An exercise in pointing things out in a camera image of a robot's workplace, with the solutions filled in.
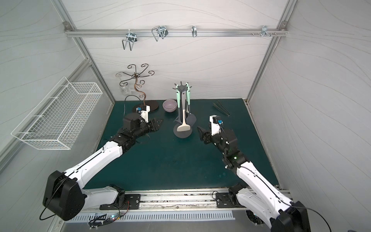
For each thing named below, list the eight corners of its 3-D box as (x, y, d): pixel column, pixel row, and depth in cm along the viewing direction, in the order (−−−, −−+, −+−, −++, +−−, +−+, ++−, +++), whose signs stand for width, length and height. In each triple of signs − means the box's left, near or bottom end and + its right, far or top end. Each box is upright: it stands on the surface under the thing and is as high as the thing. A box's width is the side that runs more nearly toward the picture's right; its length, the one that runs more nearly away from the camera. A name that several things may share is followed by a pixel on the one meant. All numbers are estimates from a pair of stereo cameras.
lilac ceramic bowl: (163, 116, 116) (161, 108, 108) (164, 107, 123) (163, 98, 115) (176, 116, 116) (175, 108, 108) (177, 107, 123) (176, 98, 115)
